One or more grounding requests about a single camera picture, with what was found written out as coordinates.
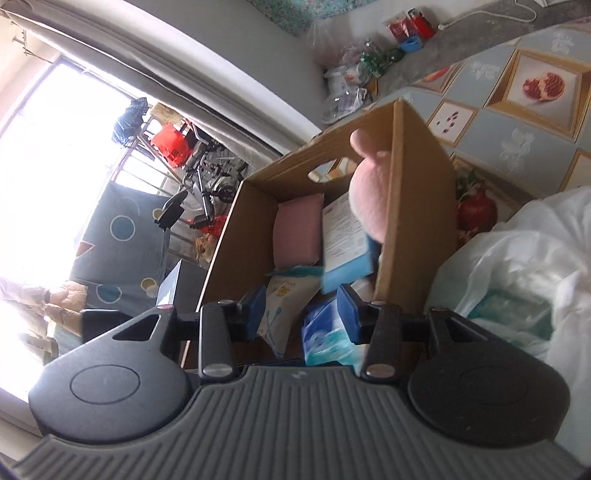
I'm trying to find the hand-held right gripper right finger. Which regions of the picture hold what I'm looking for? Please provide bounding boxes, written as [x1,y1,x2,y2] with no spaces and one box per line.
[337,283,478,381]

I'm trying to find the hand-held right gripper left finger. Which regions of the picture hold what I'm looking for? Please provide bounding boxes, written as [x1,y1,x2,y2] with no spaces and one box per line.
[113,285,269,377]

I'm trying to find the brown cardboard box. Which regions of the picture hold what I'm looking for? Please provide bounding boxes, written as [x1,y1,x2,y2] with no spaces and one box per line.
[182,98,458,370]

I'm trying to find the blue white paper box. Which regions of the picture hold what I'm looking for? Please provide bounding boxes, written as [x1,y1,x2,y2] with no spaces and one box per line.
[321,191,382,295]

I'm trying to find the pink plush toy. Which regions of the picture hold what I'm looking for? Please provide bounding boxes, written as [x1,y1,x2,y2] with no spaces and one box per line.
[348,128,398,245]

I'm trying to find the white cotton swab packet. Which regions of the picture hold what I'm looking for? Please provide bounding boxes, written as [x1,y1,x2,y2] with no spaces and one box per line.
[256,274,324,358]

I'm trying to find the blue wipes packet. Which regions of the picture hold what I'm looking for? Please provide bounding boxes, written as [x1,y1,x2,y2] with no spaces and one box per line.
[301,298,370,367]

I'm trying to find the dark printed carton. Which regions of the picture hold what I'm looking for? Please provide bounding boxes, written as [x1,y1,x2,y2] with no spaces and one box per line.
[157,259,208,319]

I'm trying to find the wheelchair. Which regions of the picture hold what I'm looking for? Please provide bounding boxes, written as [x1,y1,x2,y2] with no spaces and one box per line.
[182,120,252,232]

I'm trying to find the grey cloth with circles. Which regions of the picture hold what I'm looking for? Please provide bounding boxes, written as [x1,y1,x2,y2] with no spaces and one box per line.
[69,182,185,319]

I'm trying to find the teal packet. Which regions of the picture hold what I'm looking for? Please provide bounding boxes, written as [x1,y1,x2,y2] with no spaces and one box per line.
[466,288,555,344]

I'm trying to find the red plastic basket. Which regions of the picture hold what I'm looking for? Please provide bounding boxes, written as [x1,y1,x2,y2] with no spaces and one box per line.
[151,121,192,169]

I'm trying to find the white plastic bag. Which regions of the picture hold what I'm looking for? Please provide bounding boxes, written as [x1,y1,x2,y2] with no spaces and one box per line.
[425,185,591,444]

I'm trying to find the beige quilted jacket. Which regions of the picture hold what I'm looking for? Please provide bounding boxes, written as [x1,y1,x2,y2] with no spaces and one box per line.
[0,277,88,358]

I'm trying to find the dark blue hanging garment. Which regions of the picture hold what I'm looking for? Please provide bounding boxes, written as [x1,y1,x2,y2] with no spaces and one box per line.
[113,97,151,146]

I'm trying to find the clear plastic bags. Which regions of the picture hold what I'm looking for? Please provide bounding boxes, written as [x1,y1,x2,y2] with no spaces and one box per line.
[321,39,375,125]

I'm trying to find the fruit print tablecloth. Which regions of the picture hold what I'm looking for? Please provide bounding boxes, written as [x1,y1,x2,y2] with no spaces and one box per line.
[411,18,591,245]

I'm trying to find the green bottles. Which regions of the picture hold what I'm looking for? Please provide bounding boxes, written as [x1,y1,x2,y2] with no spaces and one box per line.
[360,48,407,77]

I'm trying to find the beige curtain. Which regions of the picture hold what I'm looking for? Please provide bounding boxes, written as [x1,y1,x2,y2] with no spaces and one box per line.
[0,0,324,158]

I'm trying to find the red gift bag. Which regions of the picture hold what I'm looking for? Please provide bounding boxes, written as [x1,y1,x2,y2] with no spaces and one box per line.
[388,18,413,44]

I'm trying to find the red packets on table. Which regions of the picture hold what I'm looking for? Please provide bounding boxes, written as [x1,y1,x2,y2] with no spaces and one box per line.
[406,8,437,40]

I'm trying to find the teal floral wall cloth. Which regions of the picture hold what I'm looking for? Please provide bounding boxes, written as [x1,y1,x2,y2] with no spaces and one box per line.
[252,0,352,35]

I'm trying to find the white cable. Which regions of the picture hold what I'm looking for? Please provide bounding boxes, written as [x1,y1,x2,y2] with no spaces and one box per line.
[436,0,539,31]

